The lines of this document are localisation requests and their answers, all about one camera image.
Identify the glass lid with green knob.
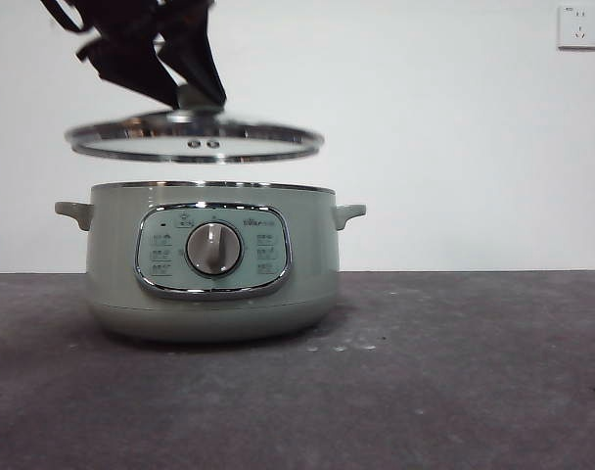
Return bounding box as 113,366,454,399
65,87,326,165

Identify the pale green electric pot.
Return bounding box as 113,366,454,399
54,180,368,343

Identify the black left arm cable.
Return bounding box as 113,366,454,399
39,0,86,34

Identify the white wall socket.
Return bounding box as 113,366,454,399
557,4,595,52

